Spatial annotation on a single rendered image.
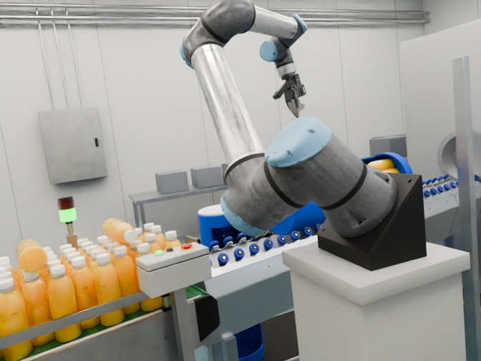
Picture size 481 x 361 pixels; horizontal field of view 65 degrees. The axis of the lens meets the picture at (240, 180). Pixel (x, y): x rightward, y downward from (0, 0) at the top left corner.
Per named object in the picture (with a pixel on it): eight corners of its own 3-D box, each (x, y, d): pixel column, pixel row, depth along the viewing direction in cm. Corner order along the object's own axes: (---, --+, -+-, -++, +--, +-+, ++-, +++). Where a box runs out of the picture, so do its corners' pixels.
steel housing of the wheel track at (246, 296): (487, 225, 260) (484, 176, 256) (215, 355, 142) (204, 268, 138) (445, 220, 284) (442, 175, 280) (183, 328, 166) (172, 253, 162)
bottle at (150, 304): (138, 311, 122) (129, 255, 120) (144, 301, 129) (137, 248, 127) (159, 309, 122) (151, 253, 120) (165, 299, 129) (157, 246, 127)
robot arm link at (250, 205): (276, 205, 85) (195, 3, 120) (227, 241, 94) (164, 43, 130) (314, 211, 96) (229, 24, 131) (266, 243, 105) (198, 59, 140)
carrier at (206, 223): (206, 359, 223) (243, 375, 204) (187, 215, 213) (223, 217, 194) (237, 337, 244) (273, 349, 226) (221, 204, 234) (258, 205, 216)
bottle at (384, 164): (396, 165, 216) (376, 170, 206) (388, 172, 221) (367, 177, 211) (389, 156, 219) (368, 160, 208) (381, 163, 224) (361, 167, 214)
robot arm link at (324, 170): (367, 183, 81) (311, 130, 76) (307, 221, 90) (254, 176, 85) (360, 146, 94) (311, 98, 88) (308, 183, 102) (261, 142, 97)
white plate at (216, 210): (187, 212, 213) (187, 214, 213) (223, 215, 195) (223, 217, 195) (221, 202, 234) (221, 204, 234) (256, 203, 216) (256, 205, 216)
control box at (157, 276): (212, 278, 118) (208, 246, 116) (151, 299, 107) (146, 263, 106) (197, 271, 126) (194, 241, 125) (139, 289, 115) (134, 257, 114)
